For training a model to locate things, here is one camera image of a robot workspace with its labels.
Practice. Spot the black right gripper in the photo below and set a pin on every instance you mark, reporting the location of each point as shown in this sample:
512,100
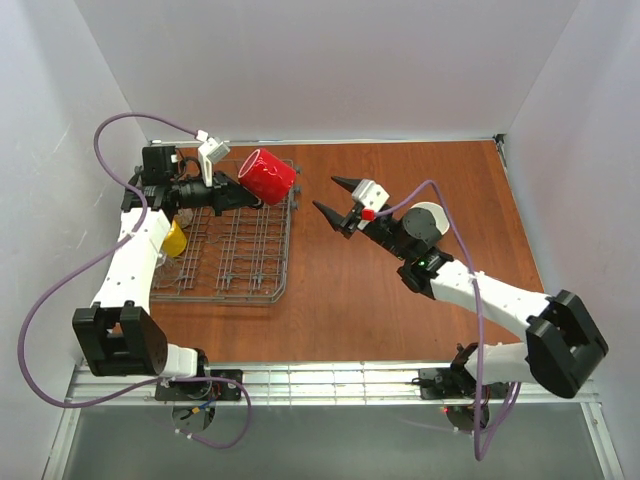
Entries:
354,216

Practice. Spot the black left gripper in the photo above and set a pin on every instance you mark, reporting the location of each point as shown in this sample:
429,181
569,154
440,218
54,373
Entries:
220,191

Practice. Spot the plain red mug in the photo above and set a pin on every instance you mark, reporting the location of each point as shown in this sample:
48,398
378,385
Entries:
266,176

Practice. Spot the yellow cup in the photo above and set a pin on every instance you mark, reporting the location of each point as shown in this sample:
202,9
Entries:
175,242

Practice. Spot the red floral mug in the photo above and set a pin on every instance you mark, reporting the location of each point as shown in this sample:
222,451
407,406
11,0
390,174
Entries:
427,221

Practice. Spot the clear glass cup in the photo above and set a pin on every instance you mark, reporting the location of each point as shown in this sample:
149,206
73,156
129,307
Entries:
163,265

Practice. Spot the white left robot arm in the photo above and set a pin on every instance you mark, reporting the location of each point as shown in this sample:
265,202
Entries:
117,334

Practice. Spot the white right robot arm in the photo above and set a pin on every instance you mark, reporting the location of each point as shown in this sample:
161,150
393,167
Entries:
523,336

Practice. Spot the pink ghost pattern cup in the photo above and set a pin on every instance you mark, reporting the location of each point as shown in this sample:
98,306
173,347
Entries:
184,217

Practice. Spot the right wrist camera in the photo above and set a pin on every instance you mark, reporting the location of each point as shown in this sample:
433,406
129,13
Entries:
371,196

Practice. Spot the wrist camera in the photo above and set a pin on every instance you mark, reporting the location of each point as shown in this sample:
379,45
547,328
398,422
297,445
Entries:
210,151
371,196

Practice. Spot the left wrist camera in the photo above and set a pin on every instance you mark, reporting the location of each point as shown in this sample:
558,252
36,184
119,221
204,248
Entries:
210,151

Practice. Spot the grey wire dish rack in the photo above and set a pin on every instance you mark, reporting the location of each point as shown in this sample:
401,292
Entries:
239,257

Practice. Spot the aluminium mounting rail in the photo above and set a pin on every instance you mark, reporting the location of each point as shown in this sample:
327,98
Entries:
315,384

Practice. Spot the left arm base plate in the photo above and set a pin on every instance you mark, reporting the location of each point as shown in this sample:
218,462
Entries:
203,390

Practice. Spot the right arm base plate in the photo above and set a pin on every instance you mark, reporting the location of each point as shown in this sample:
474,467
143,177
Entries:
445,383

